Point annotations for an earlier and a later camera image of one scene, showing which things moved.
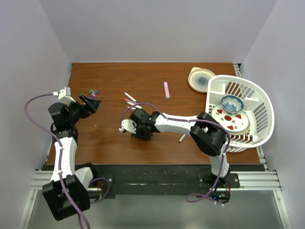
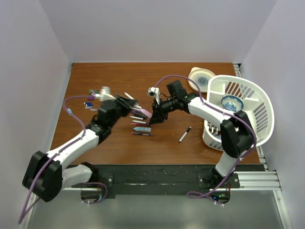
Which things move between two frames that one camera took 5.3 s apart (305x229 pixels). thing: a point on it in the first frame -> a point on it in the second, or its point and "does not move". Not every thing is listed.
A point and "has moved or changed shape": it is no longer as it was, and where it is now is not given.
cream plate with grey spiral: [198, 79] does not move
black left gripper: [86, 111] -> [127, 104]
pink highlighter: [167, 90] has moved or changed shape
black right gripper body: [142, 133] -> [169, 105]
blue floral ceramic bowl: [231, 104] does not move
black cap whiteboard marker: [182, 138] does not move
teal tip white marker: [130, 97] does not move
